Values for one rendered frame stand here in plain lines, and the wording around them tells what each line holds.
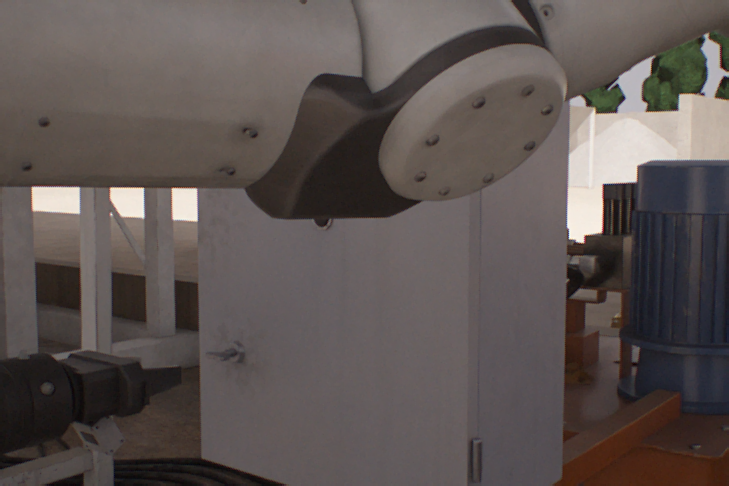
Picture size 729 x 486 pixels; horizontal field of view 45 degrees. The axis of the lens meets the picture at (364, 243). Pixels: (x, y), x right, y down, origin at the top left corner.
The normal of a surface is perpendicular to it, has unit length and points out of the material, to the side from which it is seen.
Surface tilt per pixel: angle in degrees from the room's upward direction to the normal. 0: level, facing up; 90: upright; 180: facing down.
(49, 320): 90
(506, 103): 137
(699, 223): 90
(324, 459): 90
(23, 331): 90
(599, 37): 108
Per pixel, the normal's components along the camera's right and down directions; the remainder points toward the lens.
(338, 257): -0.62, 0.07
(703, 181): -0.27, 0.09
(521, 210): 0.79, 0.06
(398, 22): -0.44, -0.26
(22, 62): 0.62, 0.34
